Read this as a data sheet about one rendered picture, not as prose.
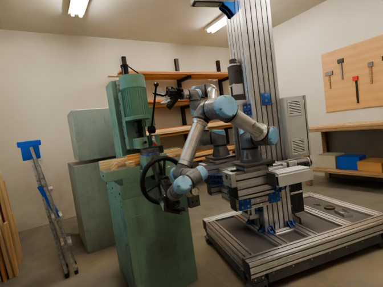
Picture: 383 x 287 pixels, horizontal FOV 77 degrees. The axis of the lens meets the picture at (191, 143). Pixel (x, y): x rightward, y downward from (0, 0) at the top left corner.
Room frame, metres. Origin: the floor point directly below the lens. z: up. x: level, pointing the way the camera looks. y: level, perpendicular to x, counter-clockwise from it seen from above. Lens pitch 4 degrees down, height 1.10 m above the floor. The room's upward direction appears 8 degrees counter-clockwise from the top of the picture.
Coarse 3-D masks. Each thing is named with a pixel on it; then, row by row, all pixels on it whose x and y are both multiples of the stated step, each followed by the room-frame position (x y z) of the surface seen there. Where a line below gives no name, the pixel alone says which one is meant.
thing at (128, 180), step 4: (172, 168) 1.62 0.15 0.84; (168, 172) 1.60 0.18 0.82; (136, 176) 1.50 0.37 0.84; (148, 176) 1.54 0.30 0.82; (116, 180) 1.63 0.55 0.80; (120, 180) 1.51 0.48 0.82; (124, 180) 1.46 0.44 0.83; (128, 180) 1.47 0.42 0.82; (132, 180) 1.49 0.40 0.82; (136, 180) 1.50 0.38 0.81; (124, 184) 1.46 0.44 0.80
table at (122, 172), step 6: (168, 162) 1.61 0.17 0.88; (108, 168) 1.59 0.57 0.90; (120, 168) 1.51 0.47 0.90; (126, 168) 1.48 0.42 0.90; (132, 168) 1.49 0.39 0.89; (138, 168) 1.51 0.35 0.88; (168, 168) 1.50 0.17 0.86; (102, 174) 1.51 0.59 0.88; (108, 174) 1.42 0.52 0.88; (114, 174) 1.44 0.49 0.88; (120, 174) 1.45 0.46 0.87; (126, 174) 1.47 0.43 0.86; (132, 174) 1.49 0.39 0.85; (138, 174) 1.51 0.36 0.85; (150, 174) 1.45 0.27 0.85; (108, 180) 1.42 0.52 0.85; (114, 180) 1.43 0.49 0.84
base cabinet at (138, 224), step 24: (120, 216) 1.56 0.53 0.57; (144, 216) 1.50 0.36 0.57; (168, 216) 1.58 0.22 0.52; (120, 240) 1.70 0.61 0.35; (144, 240) 1.49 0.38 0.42; (168, 240) 1.57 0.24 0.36; (192, 240) 1.66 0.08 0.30; (120, 264) 1.87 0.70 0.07; (144, 264) 1.48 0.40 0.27; (168, 264) 1.56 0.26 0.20; (192, 264) 1.64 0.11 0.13
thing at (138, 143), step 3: (135, 138) 1.76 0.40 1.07; (138, 138) 1.64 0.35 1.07; (141, 138) 1.65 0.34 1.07; (144, 138) 1.66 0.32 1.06; (147, 138) 1.67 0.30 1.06; (135, 141) 1.70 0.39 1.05; (138, 141) 1.64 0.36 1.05; (141, 141) 1.65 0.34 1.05; (147, 141) 1.67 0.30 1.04; (135, 144) 1.71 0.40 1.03; (138, 144) 1.64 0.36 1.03; (141, 144) 1.65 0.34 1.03; (144, 144) 1.66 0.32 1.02; (147, 144) 1.67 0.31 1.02; (135, 147) 1.72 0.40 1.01; (138, 147) 1.64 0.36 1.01; (141, 147) 1.65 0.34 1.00; (144, 147) 1.66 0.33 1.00
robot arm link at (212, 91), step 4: (208, 84) 2.12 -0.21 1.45; (208, 88) 2.08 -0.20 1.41; (212, 88) 2.05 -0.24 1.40; (216, 88) 2.05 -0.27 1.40; (208, 92) 2.02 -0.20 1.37; (212, 92) 1.95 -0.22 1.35; (216, 92) 2.00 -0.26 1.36; (208, 96) 1.90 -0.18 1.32; (212, 96) 1.85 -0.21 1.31; (216, 96) 1.91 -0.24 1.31
